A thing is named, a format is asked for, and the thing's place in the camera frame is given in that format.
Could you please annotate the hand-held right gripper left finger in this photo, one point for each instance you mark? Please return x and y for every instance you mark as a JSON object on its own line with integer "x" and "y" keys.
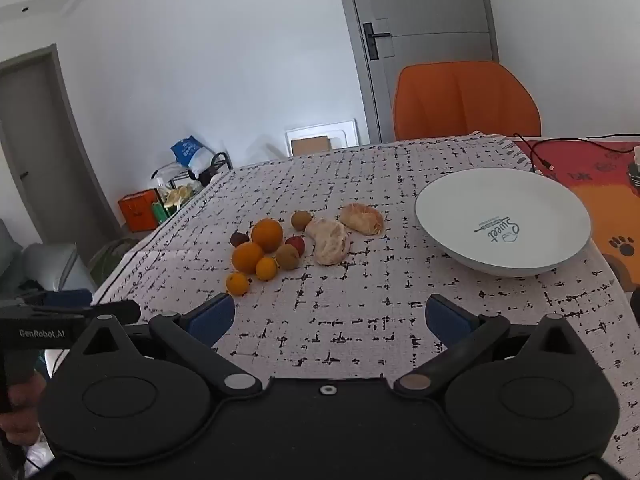
{"x": 215, "y": 317}

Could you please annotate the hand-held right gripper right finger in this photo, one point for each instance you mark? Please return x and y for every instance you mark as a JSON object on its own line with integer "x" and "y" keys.
{"x": 447, "y": 317}

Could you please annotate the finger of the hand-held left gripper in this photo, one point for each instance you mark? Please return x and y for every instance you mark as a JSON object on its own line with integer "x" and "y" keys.
{"x": 65, "y": 297}
{"x": 120, "y": 311}

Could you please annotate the small orange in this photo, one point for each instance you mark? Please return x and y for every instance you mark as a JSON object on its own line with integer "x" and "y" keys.
{"x": 266, "y": 268}
{"x": 237, "y": 284}

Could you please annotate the medium orange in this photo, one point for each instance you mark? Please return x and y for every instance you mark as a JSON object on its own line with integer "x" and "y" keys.
{"x": 247, "y": 257}

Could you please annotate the brown round fruit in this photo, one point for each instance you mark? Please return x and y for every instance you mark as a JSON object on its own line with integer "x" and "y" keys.
{"x": 301, "y": 220}
{"x": 287, "y": 256}

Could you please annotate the large orange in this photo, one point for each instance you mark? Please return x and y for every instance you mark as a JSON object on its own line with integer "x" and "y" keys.
{"x": 267, "y": 235}

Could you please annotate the red round fruit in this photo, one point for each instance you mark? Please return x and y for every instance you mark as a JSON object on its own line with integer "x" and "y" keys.
{"x": 297, "y": 245}

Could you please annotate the white plate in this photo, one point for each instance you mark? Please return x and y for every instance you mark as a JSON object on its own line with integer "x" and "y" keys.
{"x": 500, "y": 210}

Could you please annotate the small peeled pomelo piece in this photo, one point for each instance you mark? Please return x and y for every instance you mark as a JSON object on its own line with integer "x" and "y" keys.
{"x": 361, "y": 218}

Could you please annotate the large peeled pomelo piece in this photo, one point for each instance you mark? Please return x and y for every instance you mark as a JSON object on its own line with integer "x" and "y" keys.
{"x": 327, "y": 241}

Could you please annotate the person's left hand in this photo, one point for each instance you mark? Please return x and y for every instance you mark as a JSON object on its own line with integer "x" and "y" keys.
{"x": 27, "y": 410}

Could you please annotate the grey sofa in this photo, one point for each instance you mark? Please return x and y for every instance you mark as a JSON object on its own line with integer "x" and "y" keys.
{"x": 45, "y": 265}

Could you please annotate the dark green bag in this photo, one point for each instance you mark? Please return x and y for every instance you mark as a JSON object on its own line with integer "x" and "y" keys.
{"x": 112, "y": 257}

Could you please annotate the dark red small fruit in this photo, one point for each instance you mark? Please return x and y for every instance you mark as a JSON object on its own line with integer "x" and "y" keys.
{"x": 239, "y": 238}

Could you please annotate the orange cardboard box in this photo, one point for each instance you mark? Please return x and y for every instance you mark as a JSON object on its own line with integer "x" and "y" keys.
{"x": 136, "y": 210}

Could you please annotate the white plastic bag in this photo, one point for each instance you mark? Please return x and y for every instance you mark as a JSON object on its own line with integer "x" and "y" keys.
{"x": 167, "y": 170}

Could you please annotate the black metal rack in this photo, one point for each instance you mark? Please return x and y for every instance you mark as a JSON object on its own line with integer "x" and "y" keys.
{"x": 220, "y": 162}

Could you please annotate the grey side door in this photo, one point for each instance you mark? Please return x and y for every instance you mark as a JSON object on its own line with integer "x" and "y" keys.
{"x": 30, "y": 135}

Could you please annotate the blue plastic bag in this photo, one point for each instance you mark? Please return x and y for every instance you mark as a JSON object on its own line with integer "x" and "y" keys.
{"x": 186, "y": 150}

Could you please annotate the orange cartoon table mat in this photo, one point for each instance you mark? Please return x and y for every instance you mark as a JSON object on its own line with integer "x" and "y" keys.
{"x": 600, "y": 210}

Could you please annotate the white framed board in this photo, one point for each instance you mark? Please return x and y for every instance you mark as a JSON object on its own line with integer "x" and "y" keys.
{"x": 345, "y": 132}

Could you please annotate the orange chair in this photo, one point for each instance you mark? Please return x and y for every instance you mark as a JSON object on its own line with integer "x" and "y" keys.
{"x": 465, "y": 102}

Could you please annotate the white charger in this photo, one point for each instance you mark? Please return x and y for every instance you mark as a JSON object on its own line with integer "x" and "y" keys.
{"x": 636, "y": 156}

